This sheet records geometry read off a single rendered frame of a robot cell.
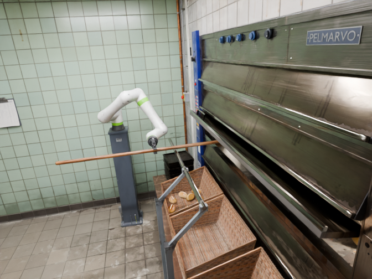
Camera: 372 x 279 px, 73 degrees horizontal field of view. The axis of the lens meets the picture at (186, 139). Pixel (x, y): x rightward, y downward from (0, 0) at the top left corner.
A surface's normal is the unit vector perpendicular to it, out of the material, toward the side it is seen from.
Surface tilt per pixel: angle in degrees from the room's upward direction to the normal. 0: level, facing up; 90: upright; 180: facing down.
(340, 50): 90
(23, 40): 90
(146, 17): 90
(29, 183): 90
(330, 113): 70
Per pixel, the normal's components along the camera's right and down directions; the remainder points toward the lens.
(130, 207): 0.16, 0.33
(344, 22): -0.97, 0.13
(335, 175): -0.93, -0.20
